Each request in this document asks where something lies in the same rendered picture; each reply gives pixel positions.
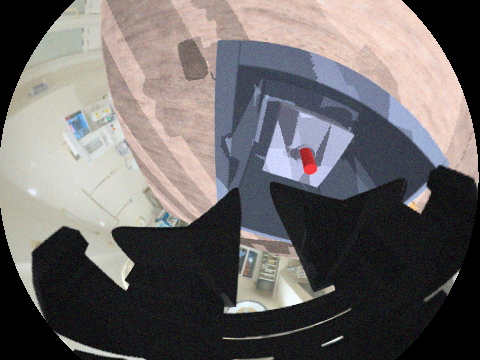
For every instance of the red peg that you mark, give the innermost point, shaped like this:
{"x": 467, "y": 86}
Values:
{"x": 309, "y": 164}

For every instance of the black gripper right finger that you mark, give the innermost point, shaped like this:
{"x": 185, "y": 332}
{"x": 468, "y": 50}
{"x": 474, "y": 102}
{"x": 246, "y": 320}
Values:
{"x": 322, "y": 230}

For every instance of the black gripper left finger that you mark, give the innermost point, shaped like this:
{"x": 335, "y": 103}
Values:
{"x": 210, "y": 246}

